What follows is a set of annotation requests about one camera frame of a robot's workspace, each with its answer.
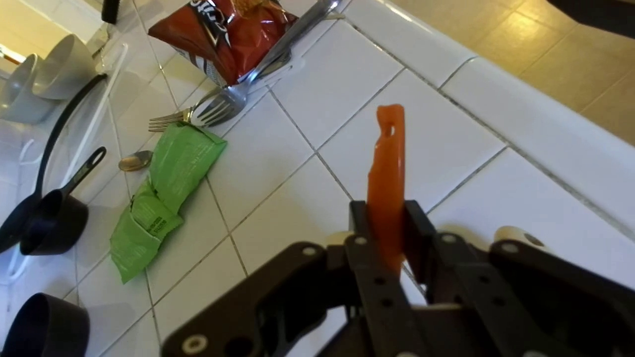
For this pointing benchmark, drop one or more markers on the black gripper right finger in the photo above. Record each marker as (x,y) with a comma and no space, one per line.
(528,297)

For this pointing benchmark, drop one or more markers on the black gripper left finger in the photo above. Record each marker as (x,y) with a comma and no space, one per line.
(369,289)

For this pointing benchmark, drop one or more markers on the large green packet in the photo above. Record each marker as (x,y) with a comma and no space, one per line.
(170,190)

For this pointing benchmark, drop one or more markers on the long silver fork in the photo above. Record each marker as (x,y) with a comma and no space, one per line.
(264,59)

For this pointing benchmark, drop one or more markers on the short silver fork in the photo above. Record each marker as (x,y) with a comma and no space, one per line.
(170,119)

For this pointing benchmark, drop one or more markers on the silver spoon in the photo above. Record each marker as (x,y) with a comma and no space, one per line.
(135,160)

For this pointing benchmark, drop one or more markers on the red chips bag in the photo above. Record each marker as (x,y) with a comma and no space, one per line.
(224,35)

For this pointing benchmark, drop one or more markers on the round black measuring cup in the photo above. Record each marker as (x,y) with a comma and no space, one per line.
(41,327)

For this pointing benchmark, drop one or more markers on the white measuring cup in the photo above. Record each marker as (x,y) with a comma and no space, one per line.
(65,65)

